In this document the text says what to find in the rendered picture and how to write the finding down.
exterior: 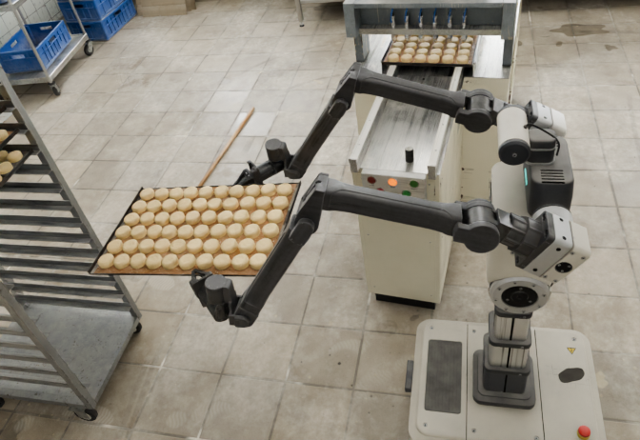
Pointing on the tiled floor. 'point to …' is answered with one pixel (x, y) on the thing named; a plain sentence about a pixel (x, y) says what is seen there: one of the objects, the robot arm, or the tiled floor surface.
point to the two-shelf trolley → (31, 41)
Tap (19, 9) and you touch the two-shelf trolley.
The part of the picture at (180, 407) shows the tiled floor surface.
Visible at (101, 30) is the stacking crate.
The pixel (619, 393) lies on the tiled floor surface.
